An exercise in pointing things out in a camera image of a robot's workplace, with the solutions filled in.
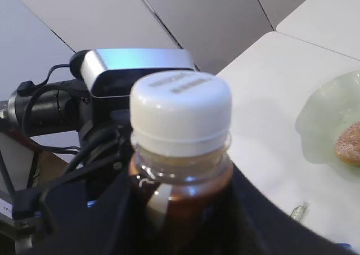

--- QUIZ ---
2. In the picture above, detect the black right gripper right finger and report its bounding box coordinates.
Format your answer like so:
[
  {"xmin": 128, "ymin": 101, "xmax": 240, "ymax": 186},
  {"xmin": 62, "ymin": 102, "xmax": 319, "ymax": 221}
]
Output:
[{"xmin": 233, "ymin": 165, "xmax": 354, "ymax": 254}]

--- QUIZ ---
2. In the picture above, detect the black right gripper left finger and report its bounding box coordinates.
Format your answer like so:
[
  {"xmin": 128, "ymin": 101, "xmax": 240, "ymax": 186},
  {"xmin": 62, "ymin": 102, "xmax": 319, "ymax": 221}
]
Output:
[{"xmin": 28, "ymin": 172, "xmax": 143, "ymax": 254}]

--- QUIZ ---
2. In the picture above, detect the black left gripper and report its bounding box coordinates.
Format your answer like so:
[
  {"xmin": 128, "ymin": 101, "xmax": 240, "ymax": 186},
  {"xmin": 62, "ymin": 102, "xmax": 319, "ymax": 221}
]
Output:
[{"xmin": 78, "ymin": 97, "xmax": 133, "ymax": 199}]

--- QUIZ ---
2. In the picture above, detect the brown coffee drink bottle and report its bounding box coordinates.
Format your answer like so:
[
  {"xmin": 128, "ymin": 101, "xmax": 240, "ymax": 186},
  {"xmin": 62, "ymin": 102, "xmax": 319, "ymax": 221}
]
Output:
[{"xmin": 129, "ymin": 71, "xmax": 251, "ymax": 254}]

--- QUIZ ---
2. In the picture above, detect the sugared bread bun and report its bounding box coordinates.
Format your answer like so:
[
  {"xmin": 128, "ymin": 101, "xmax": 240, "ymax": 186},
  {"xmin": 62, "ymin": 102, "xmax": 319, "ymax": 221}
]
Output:
[{"xmin": 334, "ymin": 122, "xmax": 359, "ymax": 166}]

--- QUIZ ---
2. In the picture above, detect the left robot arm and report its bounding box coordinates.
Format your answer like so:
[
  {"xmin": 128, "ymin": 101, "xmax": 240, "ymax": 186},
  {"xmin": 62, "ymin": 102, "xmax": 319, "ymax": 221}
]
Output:
[{"xmin": 1, "ymin": 79, "xmax": 133, "ymax": 199}]

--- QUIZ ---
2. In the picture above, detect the beige retractable pen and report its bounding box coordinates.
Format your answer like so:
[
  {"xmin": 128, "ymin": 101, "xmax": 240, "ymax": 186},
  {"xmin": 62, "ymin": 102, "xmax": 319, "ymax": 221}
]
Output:
[{"xmin": 290, "ymin": 202, "xmax": 309, "ymax": 222}]

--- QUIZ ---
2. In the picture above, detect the green wavy glass plate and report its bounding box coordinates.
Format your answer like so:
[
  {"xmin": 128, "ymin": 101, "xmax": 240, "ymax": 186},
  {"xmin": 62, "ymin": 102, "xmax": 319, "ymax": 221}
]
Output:
[{"xmin": 295, "ymin": 70, "xmax": 359, "ymax": 182}]

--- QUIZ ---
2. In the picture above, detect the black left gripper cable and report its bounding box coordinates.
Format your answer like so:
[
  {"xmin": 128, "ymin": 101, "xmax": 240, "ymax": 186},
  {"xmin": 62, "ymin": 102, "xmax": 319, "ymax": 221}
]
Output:
[{"xmin": 11, "ymin": 63, "xmax": 133, "ymax": 233}]

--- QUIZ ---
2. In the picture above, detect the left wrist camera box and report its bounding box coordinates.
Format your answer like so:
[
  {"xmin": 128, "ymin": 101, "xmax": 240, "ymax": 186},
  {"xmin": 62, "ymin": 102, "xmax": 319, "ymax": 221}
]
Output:
[{"xmin": 80, "ymin": 48, "xmax": 196, "ymax": 99}]

